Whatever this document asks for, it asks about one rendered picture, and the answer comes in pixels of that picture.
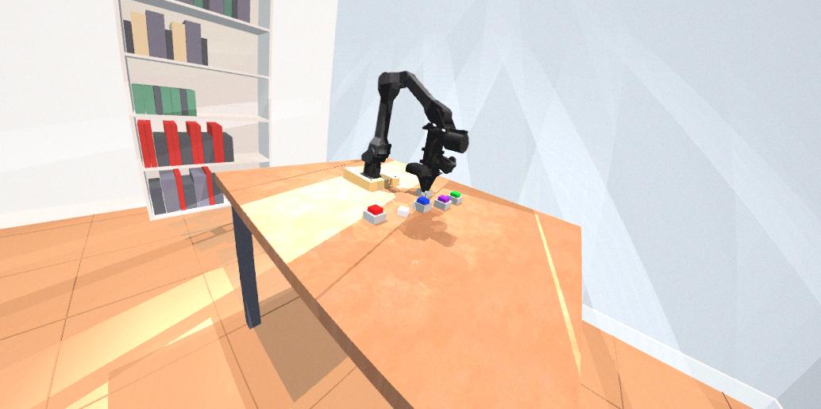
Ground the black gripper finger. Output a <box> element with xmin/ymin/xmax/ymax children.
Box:
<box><xmin>418</xmin><ymin>175</ymin><xmax>434</xmax><ymax>192</ymax></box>
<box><xmin>426</xmin><ymin>171</ymin><xmax>443</xmax><ymax>191</ymax></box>

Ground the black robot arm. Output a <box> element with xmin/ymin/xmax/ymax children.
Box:
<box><xmin>360</xmin><ymin>71</ymin><xmax>468</xmax><ymax>179</ymax></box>

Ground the blue button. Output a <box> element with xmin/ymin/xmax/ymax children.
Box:
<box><xmin>412</xmin><ymin>196</ymin><xmax>433</xmax><ymax>214</ymax></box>

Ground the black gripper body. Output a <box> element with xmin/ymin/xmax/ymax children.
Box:
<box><xmin>406</xmin><ymin>145</ymin><xmax>445</xmax><ymax>177</ymax></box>

